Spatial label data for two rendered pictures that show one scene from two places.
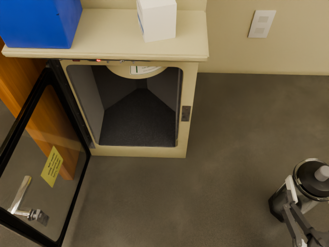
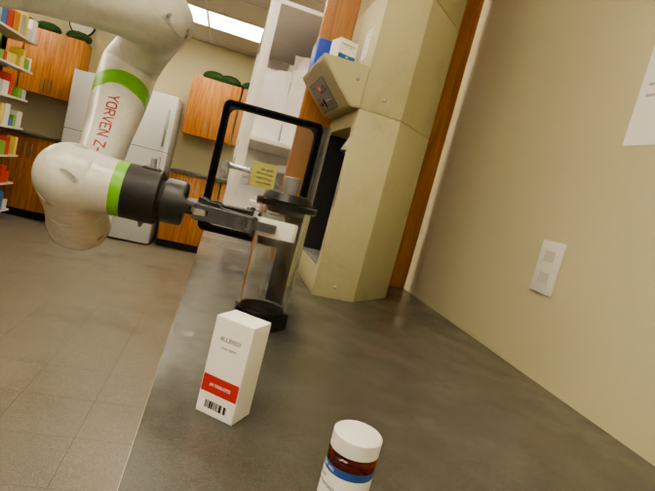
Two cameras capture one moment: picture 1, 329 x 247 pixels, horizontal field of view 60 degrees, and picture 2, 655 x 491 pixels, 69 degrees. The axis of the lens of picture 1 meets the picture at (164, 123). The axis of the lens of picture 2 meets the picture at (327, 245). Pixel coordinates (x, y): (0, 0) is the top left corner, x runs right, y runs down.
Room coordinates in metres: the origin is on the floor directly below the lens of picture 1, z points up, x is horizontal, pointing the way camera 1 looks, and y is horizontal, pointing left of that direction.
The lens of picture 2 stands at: (0.13, -1.21, 1.21)
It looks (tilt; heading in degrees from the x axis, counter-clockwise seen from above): 7 degrees down; 74
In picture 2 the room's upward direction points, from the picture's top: 14 degrees clockwise
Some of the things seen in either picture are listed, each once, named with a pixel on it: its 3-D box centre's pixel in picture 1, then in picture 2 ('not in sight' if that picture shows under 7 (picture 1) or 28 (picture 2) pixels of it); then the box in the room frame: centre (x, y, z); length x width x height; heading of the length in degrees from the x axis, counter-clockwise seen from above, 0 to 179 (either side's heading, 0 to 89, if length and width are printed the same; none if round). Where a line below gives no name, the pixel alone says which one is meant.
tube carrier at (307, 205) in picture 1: (299, 193); (273, 259); (0.27, -0.37, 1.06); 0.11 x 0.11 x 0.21
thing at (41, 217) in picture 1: (40, 218); (223, 169); (0.17, 0.27, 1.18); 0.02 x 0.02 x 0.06; 81
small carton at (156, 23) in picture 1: (155, 14); (342, 54); (0.38, 0.01, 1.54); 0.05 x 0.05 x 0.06; 14
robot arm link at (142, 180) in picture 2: not in sight; (145, 192); (0.04, -0.36, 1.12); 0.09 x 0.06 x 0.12; 88
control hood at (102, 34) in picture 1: (113, 52); (327, 90); (0.38, 0.09, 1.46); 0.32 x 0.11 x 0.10; 88
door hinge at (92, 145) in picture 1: (76, 115); (312, 190); (0.44, 0.24, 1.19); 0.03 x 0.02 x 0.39; 88
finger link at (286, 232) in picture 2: not in sight; (276, 229); (0.25, -0.42, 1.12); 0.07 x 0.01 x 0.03; 177
